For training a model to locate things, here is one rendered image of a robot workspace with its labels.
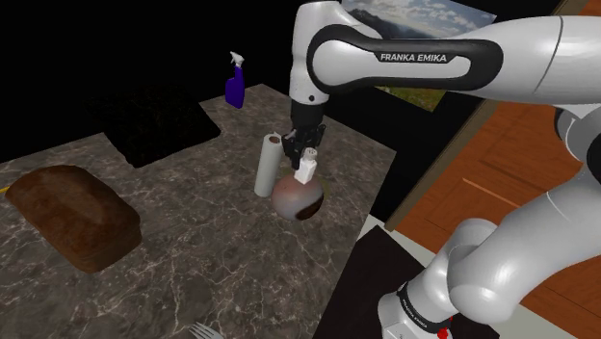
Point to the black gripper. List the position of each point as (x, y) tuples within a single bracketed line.
[(307, 116)]

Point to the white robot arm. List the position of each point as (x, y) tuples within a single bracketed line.
[(516, 65)]

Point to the white shaker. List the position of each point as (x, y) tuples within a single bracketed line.
[(306, 169)]

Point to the white paper towel roll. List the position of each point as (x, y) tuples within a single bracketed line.
[(267, 164)]

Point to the brown round vase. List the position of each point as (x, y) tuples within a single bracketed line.
[(293, 199)]

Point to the blue spray bottle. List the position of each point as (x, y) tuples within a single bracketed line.
[(235, 91)]

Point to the black robot stand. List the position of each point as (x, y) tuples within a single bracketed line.
[(371, 286)]

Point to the silver fork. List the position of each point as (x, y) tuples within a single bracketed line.
[(204, 331)]

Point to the brown bread loaf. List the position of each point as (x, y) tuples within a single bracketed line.
[(75, 216)]

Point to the landscape wall picture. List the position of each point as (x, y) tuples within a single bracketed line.
[(422, 18)]

